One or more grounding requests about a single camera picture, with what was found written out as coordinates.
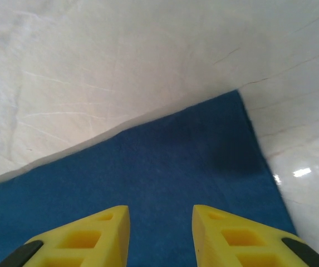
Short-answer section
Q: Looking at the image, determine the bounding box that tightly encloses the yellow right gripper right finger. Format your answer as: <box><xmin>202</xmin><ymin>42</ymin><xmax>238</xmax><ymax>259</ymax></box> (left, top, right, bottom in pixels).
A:
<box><xmin>192</xmin><ymin>205</ymin><xmax>319</xmax><ymax>267</ymax></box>

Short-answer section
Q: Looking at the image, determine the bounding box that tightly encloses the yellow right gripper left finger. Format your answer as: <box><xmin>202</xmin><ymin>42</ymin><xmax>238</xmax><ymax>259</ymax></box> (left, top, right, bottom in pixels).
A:
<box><xmin>0</xmin><ymin>205</ymin><xmax>131</xmax><ymax>267</ymax></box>

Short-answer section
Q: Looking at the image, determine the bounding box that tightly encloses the navy blue t-shirt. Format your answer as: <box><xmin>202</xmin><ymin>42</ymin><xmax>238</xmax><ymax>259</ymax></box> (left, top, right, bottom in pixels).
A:
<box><xmin>0</xmin><ymin>89</ymin><xmax>299</xmax><ymax>267</ymax></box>

